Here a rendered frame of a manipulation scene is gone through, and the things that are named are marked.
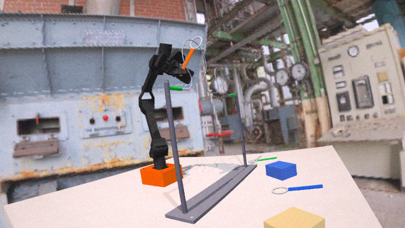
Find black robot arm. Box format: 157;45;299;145
139;43;186;170

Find blue box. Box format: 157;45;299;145
265;161;297;181

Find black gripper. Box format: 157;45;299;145
155;53;194;84

